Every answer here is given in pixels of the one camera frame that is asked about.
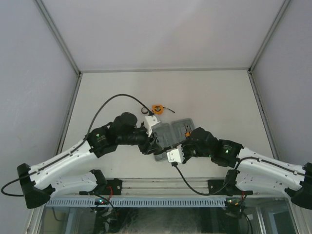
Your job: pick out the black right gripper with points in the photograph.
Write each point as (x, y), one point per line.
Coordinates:
(183, 145)

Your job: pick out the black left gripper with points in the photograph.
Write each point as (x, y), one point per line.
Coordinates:
(150, 145)

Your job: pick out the orange black handled pliers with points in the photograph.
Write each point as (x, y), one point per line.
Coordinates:
(187, 131)

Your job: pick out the grey plastic tool case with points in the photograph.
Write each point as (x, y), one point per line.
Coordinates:
(169, 134)

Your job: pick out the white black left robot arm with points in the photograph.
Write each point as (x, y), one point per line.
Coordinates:
(41, 182)

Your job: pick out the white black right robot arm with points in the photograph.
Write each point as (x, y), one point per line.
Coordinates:
(250, 172)

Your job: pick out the orange tape measure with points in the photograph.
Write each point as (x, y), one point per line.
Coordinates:
(159, 109)

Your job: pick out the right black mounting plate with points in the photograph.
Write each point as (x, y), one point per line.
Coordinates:
(219, 187)

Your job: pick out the black mounting plate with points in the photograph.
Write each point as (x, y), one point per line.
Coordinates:
(219, 187)
(113, 187)

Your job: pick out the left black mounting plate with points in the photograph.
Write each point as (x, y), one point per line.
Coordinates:
(113, 187)

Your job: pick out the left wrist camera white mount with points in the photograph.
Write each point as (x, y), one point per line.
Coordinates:
(150, 122)

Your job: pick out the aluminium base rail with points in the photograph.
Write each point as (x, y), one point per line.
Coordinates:
(161, 186)

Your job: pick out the blue slotted cable duct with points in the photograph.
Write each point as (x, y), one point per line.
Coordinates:
(136, 202)

